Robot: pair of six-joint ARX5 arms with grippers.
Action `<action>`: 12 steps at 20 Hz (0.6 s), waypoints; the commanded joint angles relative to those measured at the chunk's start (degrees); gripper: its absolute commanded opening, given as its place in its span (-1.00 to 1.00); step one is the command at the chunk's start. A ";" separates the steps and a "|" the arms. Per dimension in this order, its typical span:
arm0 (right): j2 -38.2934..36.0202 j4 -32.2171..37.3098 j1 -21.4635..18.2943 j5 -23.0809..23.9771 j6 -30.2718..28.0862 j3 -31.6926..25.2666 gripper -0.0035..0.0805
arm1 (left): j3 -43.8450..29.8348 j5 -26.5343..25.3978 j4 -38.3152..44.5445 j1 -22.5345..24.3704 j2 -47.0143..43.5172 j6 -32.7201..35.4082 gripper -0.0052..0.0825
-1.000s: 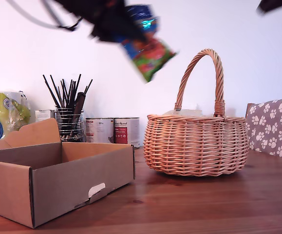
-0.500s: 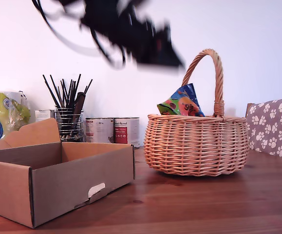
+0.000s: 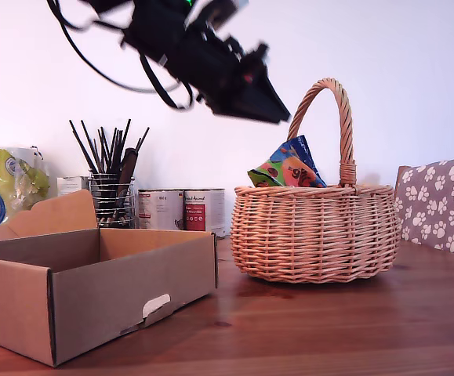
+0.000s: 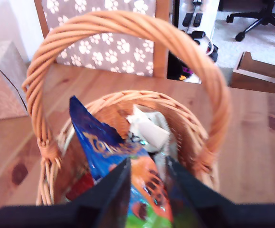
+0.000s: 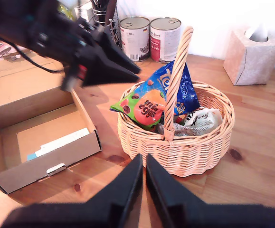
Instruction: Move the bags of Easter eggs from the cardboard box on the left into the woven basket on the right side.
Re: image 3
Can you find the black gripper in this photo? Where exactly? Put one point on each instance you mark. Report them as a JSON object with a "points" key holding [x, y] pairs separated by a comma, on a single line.
{"points": [[215, 66]]}

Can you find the blue orange mini eggs bag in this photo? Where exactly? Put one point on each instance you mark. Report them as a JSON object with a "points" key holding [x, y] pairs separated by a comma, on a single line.
{"points": [[289, 168]]}

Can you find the woven wicker basket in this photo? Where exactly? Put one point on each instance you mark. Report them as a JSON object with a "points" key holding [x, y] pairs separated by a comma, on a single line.
{"points": [[313, 235]]}

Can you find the small white box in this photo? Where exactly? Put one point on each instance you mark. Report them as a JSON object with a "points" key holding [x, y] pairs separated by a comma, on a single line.
{"points": [[71, 186]]}

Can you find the brown cardboard box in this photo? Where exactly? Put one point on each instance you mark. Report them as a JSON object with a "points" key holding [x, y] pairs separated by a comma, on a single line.
{"points": [[113, 282]]}

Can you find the thin black stick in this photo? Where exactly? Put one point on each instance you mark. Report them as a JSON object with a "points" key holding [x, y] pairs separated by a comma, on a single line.
{"points": [[124, 145], [103, 149], [91, 148], [83, 147], [141, 139], [112, 149]]}

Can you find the red label tin can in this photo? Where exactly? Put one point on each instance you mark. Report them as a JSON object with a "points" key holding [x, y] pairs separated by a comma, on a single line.
{"points": [[205, 211]]}

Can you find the white label tin can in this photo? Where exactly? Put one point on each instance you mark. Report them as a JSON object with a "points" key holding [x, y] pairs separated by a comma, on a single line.
{"points": [[160, 211]]}

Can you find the paw print grey cloth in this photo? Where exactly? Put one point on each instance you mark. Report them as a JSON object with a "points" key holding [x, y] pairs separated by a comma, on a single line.
{"points": [[442, 207]]}

